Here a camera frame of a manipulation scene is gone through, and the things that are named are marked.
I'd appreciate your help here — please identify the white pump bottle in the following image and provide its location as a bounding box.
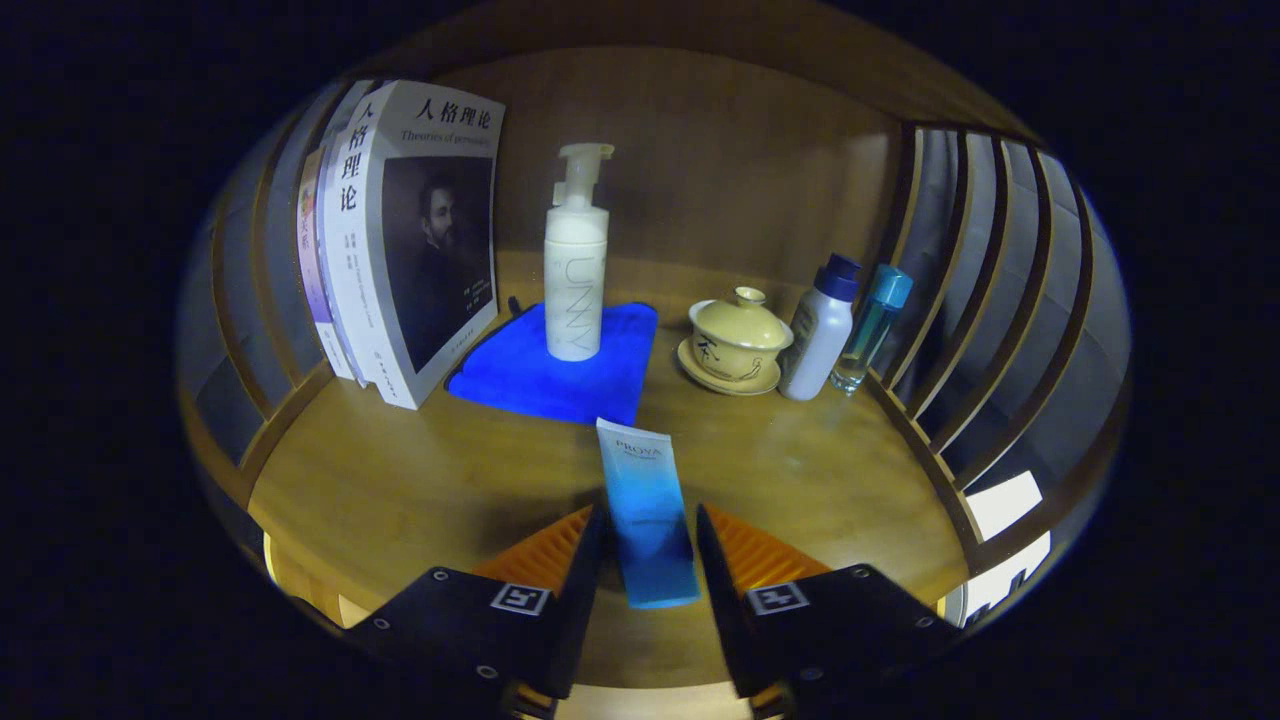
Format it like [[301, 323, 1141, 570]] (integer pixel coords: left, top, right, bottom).
[[543, 142, 616, 363]]

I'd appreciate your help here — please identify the clear bottle teal cap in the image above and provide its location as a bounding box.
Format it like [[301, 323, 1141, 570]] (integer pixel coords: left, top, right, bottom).
[[830, 264, 914, 395]]

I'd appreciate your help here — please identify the white bottle dark blue cap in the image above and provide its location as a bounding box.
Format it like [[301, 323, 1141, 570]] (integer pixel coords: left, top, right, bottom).
[[778, 253, 863, 402]]

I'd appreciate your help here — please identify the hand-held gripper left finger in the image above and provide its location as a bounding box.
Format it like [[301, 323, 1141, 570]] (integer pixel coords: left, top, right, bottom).
[[345, 503, 611, 720]]

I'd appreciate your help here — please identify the beige saucer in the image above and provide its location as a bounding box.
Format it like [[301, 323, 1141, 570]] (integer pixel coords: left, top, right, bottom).
[[677, 338, 783, 397]]

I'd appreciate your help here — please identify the grey filing cabinet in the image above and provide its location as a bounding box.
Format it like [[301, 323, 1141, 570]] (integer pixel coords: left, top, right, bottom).
[[960, 470, 1053, 621]]

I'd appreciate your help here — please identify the brown wooden cabinet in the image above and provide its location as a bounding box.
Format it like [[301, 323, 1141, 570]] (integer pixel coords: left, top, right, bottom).
[[178, 0, 1133, 651]]

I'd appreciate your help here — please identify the blue white cosmetic tube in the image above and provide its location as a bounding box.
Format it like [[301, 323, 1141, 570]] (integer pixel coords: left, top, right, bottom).
[[596, 417, 701, 609]]

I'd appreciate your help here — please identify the brown wooden countertop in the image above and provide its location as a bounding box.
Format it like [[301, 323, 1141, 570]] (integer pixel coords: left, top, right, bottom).
[[248, 250, 969, 691]]

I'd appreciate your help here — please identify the thin white book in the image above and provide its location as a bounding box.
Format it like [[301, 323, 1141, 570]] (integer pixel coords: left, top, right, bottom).
[[312, 80, 373, 386]]

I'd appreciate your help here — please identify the blue folded cloth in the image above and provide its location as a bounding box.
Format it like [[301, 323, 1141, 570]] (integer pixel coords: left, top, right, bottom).
[[445, 300, 659, 428]]

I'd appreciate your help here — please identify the grey portrait cover book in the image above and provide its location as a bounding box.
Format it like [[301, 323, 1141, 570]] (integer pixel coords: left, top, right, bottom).
[[322, 80, 506, 411]]

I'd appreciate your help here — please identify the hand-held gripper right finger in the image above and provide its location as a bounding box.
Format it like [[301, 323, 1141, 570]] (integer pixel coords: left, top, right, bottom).
[[696, 503, 966, 720]]

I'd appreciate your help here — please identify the purple spine book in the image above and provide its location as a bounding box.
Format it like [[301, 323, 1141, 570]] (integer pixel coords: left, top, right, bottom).
[[295, 148, 356, 381]]

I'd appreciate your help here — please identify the beige lidded teacup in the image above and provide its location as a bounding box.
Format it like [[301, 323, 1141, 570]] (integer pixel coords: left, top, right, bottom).
[[688, 287, 794, 384]]

